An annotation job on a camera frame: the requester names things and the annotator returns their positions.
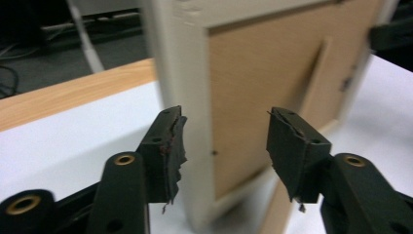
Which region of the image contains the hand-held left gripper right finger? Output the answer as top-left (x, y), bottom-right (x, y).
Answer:
top-left (265, 106), bottom-right (333, 214)

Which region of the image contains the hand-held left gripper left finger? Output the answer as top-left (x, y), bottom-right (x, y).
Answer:
top-left (135, 104), bottom-right (189, 215)

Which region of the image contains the wooden picture frame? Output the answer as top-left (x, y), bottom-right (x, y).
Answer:
top-left (141, 0), bottom-right (401, 234)

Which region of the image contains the white table sheet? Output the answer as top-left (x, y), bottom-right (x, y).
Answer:
top-left (0, 53), bottom-right (413, 234)

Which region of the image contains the white metal desk frame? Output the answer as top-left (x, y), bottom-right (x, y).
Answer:
top-left (40, 0), bottom-right (144, 74)

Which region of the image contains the black floor cable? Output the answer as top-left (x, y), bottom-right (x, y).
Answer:
top-left (0, 63), bottom-right (20, 99)

